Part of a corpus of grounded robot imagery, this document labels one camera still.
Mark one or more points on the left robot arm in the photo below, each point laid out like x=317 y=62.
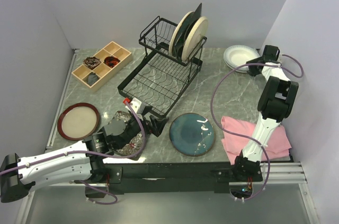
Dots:
x=21 y=175

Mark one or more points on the white fluted plate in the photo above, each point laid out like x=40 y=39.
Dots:
x=241 y=70

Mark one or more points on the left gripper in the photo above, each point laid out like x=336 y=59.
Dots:
x=158 y=124

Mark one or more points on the brown beaded bundle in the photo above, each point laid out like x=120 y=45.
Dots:
x=91 y=62

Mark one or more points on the cream round plate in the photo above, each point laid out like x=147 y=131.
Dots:
x=239 y=54

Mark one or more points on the grey cloth piece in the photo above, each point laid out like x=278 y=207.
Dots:
x=92 y=79

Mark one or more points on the teal brown rimmed plate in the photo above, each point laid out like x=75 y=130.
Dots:
x=192 y=134

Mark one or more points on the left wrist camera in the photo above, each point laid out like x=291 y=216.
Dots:
x=137 y=105

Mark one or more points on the pink cloth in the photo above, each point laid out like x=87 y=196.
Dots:
x=278 y=144

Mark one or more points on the beige front plate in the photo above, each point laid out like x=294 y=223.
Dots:
x=196 y=34

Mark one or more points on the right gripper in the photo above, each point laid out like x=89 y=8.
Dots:
x=253 y=61

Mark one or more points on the black base bar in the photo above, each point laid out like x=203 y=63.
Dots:
x=171 y=177

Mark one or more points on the round red rimmed plate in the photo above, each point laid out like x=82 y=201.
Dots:
x=78 y=121

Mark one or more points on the black square floral plate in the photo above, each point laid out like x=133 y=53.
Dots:
x=124 y=147

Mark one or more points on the black wire dish rack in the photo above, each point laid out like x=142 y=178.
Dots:
x=160 y=80

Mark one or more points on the wooden compartment tray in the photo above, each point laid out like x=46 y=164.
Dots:
x=113 y=58

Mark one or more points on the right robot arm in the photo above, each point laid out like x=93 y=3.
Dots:
x=274 y=105

